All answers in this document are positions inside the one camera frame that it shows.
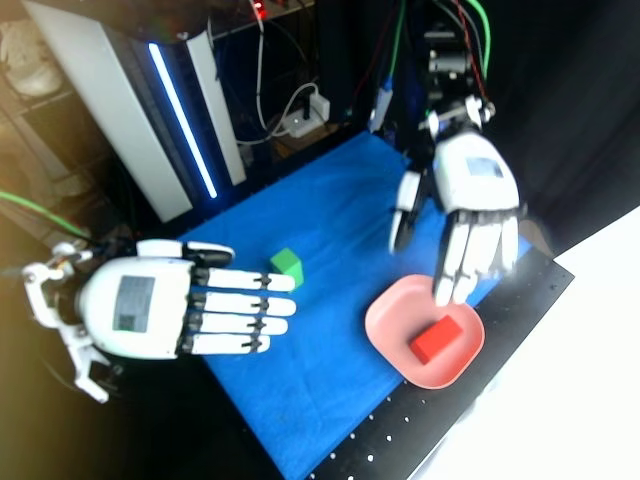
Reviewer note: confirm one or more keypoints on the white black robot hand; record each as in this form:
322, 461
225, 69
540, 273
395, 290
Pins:
472, 190
135, 305

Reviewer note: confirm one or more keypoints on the red block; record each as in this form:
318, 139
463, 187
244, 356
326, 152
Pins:
435, 340

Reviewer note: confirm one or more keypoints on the pink plate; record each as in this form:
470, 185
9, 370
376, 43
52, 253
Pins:
400, 320

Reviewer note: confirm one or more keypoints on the green cube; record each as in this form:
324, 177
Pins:
287, 265

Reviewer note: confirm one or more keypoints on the blue white connector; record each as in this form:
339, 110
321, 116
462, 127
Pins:
382, 107

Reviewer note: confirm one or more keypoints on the blue table cloth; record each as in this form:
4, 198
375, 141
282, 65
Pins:
330, 225

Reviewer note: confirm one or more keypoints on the white power strip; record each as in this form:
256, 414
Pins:
306, 116

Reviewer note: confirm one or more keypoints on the white column with blue light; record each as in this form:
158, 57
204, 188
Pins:
125, 115

